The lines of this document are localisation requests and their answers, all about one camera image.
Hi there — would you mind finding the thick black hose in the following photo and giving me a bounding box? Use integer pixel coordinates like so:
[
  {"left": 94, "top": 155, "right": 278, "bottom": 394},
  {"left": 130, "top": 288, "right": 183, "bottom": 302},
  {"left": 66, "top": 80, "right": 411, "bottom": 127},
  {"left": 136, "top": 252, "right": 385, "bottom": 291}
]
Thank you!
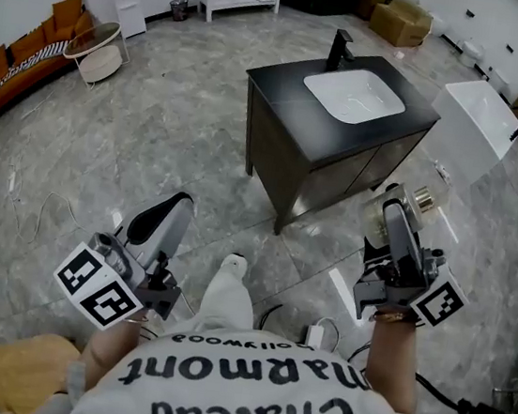
[{"left": 411, "top": 372, "right": 467, "bottom": 414}]

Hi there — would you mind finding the white sink basin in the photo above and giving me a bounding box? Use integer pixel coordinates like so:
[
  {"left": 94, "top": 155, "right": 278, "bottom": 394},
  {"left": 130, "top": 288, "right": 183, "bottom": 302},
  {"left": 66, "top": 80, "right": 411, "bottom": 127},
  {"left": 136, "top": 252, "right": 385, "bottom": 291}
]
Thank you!
[{"left": 297, "top": 62, "right": 411, "bottom": 132}]

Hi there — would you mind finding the white printed shirt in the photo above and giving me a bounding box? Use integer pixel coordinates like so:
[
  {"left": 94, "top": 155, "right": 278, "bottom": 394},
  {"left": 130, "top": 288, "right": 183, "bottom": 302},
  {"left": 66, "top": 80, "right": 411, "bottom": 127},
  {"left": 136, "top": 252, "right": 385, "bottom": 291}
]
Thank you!
[{"left": 66, "top": 303, "right": 461, "bottom": 414}]

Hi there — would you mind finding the round glass side table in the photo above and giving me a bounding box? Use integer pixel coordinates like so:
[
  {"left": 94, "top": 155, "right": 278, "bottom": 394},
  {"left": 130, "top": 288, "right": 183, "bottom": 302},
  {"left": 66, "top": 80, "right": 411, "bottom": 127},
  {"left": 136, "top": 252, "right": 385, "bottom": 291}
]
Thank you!
[{"left": 58, "top": 15, "right": 135, "bottom": 96}]

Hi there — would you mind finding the black faucet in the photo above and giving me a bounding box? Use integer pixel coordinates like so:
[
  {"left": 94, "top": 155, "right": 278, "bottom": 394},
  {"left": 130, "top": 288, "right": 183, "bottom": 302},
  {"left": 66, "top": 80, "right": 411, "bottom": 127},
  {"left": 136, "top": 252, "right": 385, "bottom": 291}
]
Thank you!
[{"left": 325, "top": 27, "right": 359, "bottom": 75}]

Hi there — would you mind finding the striped blanket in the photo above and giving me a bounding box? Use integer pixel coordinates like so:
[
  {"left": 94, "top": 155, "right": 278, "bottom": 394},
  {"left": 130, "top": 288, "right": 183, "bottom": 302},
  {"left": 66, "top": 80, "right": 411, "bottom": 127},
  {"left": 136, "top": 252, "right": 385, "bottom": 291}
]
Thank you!
[{"left": 0, "top": 31, "right": 73, "bottom": 119}]

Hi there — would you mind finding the small transparent bottle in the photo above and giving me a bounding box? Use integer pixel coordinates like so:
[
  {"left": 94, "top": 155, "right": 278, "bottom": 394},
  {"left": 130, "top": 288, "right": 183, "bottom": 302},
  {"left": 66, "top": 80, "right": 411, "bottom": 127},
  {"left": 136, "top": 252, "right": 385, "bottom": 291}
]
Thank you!
[{"left": 359, "top": 176, "right": 451, "bottom": 255}]

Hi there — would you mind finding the person's left forearm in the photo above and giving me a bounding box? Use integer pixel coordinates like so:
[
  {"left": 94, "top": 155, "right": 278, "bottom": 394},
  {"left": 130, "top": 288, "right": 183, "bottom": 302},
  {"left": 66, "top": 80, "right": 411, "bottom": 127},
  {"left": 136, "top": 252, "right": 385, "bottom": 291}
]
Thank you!
[{"left": 73, "top": 311, "right": 151, "bottom": 398}]

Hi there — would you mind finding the dark wooden vanity cabinet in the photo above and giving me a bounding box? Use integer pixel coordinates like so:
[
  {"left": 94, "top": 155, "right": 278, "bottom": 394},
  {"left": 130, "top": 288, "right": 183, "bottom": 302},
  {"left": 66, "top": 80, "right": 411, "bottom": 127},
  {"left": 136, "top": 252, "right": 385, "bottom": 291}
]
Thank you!
[{"left": 229, "top": 79, "right": 440, "bottom": 254}]

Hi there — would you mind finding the person's white shoe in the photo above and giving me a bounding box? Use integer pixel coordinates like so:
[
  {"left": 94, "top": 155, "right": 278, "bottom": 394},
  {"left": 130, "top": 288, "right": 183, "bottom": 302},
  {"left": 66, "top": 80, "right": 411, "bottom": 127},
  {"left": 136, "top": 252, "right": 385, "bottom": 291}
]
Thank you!
[{"left": 221, "top": 252, "right": 251, "bottom": 275}]

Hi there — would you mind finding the white power adapter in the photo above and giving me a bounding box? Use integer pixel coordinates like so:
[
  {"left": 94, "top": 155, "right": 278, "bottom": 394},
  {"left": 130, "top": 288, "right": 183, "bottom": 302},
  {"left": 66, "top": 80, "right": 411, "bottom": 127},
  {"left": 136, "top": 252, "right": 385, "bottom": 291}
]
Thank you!
[{"left": 305, "top": 323, "right": 328, "bottom": 349}]

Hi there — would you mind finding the wooden stool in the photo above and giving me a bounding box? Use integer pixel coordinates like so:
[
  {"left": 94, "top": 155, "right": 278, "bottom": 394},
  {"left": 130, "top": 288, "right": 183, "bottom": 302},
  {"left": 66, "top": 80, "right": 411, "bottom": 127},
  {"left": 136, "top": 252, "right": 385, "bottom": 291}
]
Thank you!
[{"left": 0, "top": 327, "right": 84, "bottom": 414}]

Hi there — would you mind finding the black mesh waste bin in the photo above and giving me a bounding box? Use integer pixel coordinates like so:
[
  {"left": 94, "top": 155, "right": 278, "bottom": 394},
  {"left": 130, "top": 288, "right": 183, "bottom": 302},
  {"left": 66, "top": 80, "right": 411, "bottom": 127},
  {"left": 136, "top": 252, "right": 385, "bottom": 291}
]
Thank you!
[{"left": 166, "top": 0, "right": 191, "bottom": 24}]

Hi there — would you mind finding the person's white trouser leg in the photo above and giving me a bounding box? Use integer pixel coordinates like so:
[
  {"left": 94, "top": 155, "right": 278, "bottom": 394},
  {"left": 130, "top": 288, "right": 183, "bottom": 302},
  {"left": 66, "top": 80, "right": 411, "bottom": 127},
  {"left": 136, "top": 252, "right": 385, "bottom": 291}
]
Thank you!
[{"left": 194, "top": 259, "right": 262, "bottom": 335}]

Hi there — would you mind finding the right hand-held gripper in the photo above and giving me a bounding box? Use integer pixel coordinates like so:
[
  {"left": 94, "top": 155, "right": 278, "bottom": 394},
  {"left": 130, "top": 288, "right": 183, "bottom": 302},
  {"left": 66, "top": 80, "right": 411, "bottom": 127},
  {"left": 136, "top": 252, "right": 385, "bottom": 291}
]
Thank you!
[{"left": 348, "top": 194, "right": 482, "bottom": 334}]

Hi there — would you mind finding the white floor cable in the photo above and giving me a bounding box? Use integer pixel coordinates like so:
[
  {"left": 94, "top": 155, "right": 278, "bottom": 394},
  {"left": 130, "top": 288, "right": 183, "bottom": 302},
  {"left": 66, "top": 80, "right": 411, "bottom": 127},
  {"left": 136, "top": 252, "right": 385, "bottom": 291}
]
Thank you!
[{"left": 0, "top": 158, "right": 93, "bottom": 253}]

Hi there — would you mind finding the gold bracelet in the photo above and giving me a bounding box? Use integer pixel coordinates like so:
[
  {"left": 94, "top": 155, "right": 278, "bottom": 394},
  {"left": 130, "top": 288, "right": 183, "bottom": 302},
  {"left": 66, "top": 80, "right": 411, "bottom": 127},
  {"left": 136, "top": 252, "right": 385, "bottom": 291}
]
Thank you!
[{"left": 370, "top": 307, "right": 418, "bottom": 328}]

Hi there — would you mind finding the round white pouf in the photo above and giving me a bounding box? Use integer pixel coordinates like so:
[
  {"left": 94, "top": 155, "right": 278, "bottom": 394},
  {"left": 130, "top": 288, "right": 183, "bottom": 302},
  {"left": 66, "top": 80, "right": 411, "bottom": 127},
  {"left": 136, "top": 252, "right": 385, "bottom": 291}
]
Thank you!
[{"left": 77, "top": 41, "right": 126, "bottom": 87}]

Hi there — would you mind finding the person's right forearm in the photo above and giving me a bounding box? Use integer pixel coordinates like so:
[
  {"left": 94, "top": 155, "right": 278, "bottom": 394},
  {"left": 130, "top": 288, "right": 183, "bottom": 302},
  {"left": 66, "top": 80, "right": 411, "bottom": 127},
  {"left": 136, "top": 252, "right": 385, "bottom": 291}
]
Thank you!
[{"left": 358, "top": 313, "right": 431, "bottom": 414}]

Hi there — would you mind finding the orange sofa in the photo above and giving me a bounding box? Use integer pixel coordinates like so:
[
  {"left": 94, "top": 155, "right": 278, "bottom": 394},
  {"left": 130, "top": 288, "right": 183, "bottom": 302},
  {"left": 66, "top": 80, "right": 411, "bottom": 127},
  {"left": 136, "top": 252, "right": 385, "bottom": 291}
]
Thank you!
[{"left": 0, "top": 0, "right": 99, "bottom": 132}]

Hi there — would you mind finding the large cardboard box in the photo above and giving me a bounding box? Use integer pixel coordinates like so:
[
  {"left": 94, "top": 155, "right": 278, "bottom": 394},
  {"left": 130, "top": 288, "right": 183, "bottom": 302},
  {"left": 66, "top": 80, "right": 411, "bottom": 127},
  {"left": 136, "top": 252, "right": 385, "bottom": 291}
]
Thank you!
[{"left": 366, "top": 0, "right": 436, "bottom": 53}]

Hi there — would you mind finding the white toilet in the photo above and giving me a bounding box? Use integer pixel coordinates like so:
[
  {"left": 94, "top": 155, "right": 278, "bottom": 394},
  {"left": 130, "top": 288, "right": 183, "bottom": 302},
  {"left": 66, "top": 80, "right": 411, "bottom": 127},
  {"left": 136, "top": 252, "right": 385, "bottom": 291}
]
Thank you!
[
  {"left": 456, "top": 37, "right": 488, "bottom": 71},
  {"left": 488, "top": 68, "right": 515, "bottom": 99}
]

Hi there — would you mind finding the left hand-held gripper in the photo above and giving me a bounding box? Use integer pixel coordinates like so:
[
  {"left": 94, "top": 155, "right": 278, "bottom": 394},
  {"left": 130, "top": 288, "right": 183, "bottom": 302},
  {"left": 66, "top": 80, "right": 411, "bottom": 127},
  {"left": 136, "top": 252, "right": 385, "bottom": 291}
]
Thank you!
[{"left": 47, "top": 177, "right": 197, "bottom": 341}]

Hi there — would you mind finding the white bathtub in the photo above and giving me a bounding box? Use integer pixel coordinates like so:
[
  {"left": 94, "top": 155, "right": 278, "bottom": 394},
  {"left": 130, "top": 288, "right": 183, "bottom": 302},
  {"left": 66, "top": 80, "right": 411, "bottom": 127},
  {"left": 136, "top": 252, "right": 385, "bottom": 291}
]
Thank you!
[{"left": 420, "top": 73, "right": 518, "bottom": 192}]

